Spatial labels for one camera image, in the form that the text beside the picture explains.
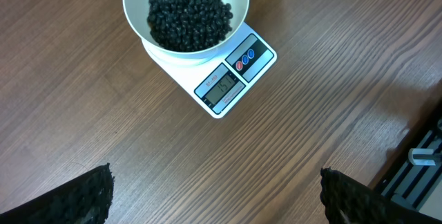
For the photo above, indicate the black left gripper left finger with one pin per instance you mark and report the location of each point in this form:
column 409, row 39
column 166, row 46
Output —
column 84, row 199

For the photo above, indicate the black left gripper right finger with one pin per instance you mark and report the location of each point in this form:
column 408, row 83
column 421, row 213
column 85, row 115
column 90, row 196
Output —
column 348, row 201

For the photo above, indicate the white digital kitchen scale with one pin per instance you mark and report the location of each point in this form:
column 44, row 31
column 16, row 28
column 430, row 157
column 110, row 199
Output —
column 218, row 82

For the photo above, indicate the white bowl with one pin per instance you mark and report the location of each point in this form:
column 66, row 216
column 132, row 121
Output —
column 138, row 9

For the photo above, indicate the black beans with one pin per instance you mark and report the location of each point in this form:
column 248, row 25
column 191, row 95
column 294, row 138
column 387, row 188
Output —
column 187, row 26

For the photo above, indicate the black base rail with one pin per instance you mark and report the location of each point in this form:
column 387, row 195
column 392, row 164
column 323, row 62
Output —
column 413, row 180

